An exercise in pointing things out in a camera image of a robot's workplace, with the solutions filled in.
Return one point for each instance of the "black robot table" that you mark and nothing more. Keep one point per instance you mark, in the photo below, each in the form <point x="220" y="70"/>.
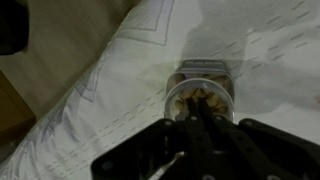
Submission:
<point x="11" y="23"/>

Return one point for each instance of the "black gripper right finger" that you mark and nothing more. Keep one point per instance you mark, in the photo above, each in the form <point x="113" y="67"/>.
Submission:
<point x="260" y="150"/>

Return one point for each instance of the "wooden dresser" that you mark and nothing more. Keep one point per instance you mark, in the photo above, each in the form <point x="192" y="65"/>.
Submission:
<point x="13" y="110"/>

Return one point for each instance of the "small glass jar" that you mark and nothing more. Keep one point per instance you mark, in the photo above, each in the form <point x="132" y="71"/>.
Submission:
<point x="186" y="85"/>

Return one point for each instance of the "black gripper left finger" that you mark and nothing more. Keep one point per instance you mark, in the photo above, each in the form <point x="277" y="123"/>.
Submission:
<point x="143" y="146"/>

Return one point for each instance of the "white quilted duvet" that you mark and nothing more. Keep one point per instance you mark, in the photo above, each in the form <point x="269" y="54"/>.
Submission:
<point x="266" y="66"/>

